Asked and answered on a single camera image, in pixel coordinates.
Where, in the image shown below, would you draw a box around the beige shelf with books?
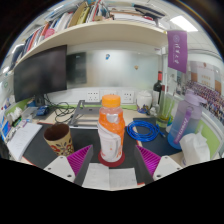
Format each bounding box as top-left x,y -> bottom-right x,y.
11,0 -> 168,73

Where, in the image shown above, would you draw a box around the white open notebook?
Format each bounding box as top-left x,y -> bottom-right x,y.
6,121 -> 44,162

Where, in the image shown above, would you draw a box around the black red-edged desk mat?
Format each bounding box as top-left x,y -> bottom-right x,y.
22,123 -> 148,186

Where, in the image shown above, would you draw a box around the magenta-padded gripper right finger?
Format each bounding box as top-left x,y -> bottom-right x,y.
133,144 -> 183,185

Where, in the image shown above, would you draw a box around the orange-capped drink bottle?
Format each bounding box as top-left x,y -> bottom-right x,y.
96,94 -> 126,163

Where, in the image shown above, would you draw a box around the dark wine bottle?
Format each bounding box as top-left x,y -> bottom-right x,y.
152,70 -> 164,108

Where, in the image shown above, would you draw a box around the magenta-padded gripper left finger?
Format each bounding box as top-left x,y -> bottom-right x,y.
43,144 -> 95,187

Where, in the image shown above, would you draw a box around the black computer monitor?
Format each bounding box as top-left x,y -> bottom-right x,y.
13,44 -> 68,103

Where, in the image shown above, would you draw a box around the clear glass vase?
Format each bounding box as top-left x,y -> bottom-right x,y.
155,93 -> 176,129

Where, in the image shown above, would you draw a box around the white tissue pack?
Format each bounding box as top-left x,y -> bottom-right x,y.
179,131 -> 212,167

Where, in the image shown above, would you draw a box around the white paper sheet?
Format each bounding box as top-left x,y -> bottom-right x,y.
82,162 -> 139,191

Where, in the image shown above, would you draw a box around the group photo poster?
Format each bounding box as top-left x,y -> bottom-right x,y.
188,61 -> 224,126

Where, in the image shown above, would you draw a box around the small blue box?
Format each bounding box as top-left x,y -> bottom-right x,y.
35,105 -> 50,117

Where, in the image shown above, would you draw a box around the blue coiled cable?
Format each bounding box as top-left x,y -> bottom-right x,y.
125,119 -> 166,143

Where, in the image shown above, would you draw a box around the rectangular ceiling light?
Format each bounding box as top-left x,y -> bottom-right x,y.
169,14 -> 199,33

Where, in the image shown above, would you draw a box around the black tangled cables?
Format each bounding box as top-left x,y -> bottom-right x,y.
44,96 -> 78,124

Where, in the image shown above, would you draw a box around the purple sports water bottle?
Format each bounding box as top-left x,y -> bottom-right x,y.
167,89 -> 208,150

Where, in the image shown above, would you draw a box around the white ceramic jar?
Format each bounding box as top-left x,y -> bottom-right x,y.
136,90 -> 154,114

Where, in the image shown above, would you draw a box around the clear plastic box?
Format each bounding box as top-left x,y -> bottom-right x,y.
21,106 -> 38,121

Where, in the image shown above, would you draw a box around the grey metal laptop stand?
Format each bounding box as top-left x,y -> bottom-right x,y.
68,99 -> 104,130

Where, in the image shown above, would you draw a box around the purple hanging banner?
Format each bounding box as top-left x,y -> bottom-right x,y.
166,29 -> 189,74

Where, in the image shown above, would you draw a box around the patterned paper cup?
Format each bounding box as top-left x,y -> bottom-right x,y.
43,123 -> 75,157

